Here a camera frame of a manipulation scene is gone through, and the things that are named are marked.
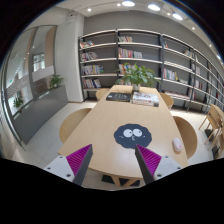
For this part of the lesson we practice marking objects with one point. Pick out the large grey bookshelf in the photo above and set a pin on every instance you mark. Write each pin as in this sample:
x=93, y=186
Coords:
x=192, y=78

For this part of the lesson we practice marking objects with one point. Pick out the wooden chair near left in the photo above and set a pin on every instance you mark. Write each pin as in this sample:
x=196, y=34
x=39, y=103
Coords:
x=70, y=124

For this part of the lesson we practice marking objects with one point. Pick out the wooden chair far left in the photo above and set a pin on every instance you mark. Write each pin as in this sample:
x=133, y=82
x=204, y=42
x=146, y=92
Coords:
x=100, y=93

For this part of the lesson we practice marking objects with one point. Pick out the wooden chair at right edge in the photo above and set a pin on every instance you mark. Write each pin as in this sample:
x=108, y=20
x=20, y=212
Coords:
x=215, y=118

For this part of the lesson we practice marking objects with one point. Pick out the dark cartoon face mouse pad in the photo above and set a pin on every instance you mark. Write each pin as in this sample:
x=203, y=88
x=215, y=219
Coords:
x=130, y=135

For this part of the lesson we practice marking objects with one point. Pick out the wooden chair near right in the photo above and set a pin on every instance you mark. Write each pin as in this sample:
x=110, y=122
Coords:
x=188, y=135

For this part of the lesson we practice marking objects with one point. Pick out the wooden chair far right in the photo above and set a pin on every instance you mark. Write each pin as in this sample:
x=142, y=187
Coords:
x=167, y=99

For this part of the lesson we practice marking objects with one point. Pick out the stack of white books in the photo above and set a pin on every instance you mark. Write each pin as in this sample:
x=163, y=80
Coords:
x=145, y=99

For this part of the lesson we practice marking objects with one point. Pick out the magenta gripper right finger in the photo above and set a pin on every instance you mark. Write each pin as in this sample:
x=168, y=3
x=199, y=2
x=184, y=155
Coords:
x=153, y=166

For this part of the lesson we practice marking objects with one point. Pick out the white computer mouse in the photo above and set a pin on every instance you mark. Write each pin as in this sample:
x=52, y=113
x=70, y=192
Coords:
x=177, y=144

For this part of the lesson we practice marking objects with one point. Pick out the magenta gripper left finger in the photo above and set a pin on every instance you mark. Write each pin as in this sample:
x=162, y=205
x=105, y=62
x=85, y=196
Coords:
x=73, y=167

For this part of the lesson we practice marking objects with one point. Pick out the potted plant on ledge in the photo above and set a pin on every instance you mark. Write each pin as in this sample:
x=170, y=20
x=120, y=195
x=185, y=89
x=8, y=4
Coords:
x=55, y=81

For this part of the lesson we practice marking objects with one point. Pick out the potted plant by window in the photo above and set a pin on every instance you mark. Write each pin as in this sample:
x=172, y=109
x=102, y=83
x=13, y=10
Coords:
x=18, y=101

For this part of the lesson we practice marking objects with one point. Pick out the green potted plant on table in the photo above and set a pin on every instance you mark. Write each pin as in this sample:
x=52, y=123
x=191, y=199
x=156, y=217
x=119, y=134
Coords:
x=136, y=76

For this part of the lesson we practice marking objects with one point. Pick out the grey low partition cabinet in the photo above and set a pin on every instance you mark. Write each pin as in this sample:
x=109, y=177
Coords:
x=39, y=112

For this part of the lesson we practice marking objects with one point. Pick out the black book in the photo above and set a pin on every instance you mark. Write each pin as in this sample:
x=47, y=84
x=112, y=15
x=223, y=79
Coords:
x=115, y=96

